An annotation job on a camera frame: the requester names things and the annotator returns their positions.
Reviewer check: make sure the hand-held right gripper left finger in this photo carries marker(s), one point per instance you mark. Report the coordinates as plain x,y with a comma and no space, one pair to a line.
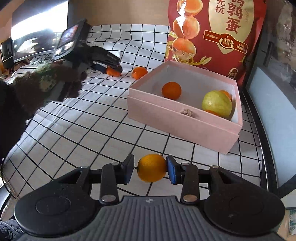
128,169

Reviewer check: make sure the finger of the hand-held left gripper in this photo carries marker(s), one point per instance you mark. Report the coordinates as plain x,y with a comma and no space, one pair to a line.
106,56
100,67

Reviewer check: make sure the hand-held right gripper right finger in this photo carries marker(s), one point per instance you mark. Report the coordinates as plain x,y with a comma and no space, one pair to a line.
171,170

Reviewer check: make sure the small oval orange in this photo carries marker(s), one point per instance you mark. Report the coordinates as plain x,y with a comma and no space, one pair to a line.
112,72

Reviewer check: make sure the medium orange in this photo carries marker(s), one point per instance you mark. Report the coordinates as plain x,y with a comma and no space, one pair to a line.
152,168

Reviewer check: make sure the small round orange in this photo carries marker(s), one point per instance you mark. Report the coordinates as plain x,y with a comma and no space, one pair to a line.
139,72

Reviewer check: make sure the pink cardboard box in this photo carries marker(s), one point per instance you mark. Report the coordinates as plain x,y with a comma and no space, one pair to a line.
185,132

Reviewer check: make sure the deep orange mandarin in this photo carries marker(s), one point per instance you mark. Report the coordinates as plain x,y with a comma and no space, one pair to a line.
171,90

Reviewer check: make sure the large yellow-green citrus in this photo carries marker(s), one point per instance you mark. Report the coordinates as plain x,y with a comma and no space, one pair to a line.
217,104

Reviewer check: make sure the large orange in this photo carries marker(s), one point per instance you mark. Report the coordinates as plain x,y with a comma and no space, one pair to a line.
227,94

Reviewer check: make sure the person's left hand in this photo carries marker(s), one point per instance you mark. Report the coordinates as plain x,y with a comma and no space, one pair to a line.
74,78

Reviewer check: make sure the dark computer monitor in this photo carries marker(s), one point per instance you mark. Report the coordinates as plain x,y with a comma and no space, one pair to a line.
34,27

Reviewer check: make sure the white black checked tablecloth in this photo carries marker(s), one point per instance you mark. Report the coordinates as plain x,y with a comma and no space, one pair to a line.
92,129

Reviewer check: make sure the black curved object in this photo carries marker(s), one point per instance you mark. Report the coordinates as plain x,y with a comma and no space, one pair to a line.
8,54

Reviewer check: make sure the black computer case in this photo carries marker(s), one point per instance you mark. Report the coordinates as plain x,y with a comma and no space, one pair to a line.
272,115

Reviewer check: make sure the red snack bag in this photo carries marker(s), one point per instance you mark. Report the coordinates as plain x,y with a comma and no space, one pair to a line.
231,34

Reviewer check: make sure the person's dark clothing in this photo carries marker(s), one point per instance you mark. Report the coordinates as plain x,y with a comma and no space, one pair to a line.
9,230

